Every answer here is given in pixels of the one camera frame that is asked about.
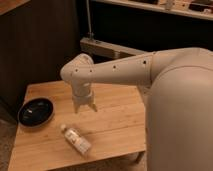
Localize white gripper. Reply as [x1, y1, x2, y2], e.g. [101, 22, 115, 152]
[72, 89, 97, 114]

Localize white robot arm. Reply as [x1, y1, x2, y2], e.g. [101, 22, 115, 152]
[60, 48, 213, 171]

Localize black ceramic bowl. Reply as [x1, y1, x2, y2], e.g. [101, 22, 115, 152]
[17, 98, 54, 127]

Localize wooden table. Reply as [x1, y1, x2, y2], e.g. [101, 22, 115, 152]
[8, 81, 145, 171]

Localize grey metal shelf beam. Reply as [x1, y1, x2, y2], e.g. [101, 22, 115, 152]
[80, 37, 144, 59]

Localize metal pole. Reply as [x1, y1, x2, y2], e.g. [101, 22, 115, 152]
[86, 0, 94, 40]

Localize upper wooden shelf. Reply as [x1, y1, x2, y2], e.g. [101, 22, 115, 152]
[93, 0, 213, 21]

